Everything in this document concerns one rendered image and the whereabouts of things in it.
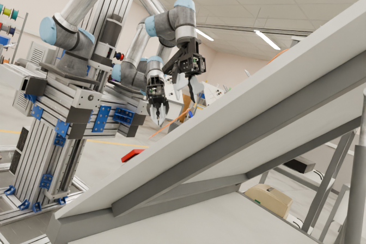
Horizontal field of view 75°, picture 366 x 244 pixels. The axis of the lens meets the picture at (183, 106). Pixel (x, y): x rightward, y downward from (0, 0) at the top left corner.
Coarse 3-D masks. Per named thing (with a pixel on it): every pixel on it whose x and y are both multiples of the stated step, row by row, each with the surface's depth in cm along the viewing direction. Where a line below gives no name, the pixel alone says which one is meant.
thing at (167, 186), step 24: (336, 72) 43; (360, 72) 40; (312, 96) 44; (336, 96) 44; (264, 120) 49; (288, 120) 46; (360, 120) 109; (216, 144) 54; (240, 144) 51; (312, 144) 119; (192, 168) 57; (264, 168) 131; (144, 192) 65; (168, 192) 80; (192, 192) 90
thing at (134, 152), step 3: (132, 150) 55; (135, 150) 55; (138, 150) 56; (141, 150) 56; (129, 153) 55; (132, 153) 55; (135, 153) 54; (138, 153) 55; (126, 156) 56; (129, 156) 55; (132, 156) 55; (123, 159) 56; (126, 159) 56; (129, 159) 56; (123, 162) 57
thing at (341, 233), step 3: (345, 219) 115; (345, 222) 106; (342, 225) 118; (342, 228) 118; (339, 231) 119; (342, 231) 100; (339, 234) 118; (342, 234) 93; (339, 237) 118; (342, 237) 87; (336, 240) 119; (339, 240) 118; (342, 240) 84; (336, 243) 118; (339, 243) 86; (342, 243) 81
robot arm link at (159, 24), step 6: (168, 12) 85; (150, 18) 88; (156, 18) 87; (162, 18) 86; (168, 18) 85; (150, 24) 88; (156, 24) 87; (162, 24) 86; (168, 24) 85; (150, 30) 89; (156, 30) 88; (162, 30) 88; (168, 30) 88; (174, 30) 88; (156, 36) 92; (162, 36) 93; (168, 36) 93; (174, 36) 95
